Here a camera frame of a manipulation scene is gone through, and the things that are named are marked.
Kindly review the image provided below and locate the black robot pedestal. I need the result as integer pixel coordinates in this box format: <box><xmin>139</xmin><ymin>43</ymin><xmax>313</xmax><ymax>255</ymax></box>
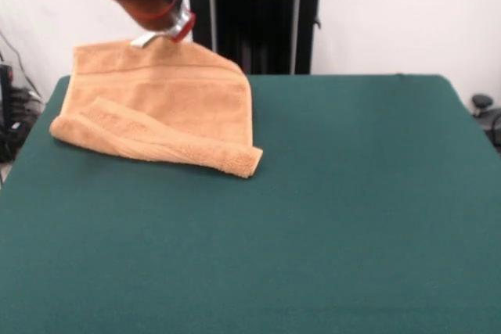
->
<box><xmin>187</xmin><ymin>0</ymin><xmax>340</xmax><ymax>76</ymax></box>

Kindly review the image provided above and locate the grey cable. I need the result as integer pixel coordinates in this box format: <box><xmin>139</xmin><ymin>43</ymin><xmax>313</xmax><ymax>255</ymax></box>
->
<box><xmin>0</xmin><ymin>31</ymin><xmax>42</xmax><ymax>100</ymax></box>

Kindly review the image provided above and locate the black chair caster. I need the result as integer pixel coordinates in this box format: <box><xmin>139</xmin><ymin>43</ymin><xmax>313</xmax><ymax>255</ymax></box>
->
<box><xmin>471</xmin><ymin>94</ymin><xmax>495</xmax><ymax>118</ymax></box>

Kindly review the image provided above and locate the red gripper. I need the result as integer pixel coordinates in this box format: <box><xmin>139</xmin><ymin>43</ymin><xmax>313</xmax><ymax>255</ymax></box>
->
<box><xmin>166</xmin><ymin>11</ymin><xmax>196</xmax><ymax>43</ymax></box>

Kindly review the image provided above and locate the black power strip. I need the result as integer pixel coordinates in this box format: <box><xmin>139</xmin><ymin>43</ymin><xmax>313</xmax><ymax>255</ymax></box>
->
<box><xmin>9</xmin><ymin>88</ymin><xmax>44</xmax><ymax>143</ymax></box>

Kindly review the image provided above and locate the black chair base leg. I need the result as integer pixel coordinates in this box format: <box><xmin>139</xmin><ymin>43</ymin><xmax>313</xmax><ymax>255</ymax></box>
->
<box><xmin>480</xmin><ymin>109</ymin><xmax>501</xmax><ymax>151</ymax></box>

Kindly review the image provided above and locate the tan terry towel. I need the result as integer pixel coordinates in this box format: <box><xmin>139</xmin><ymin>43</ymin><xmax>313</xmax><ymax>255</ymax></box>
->
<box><xmin>49</xmin><ymin>32</ymin><xmax>265</xmax><ymax>179</ymax></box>

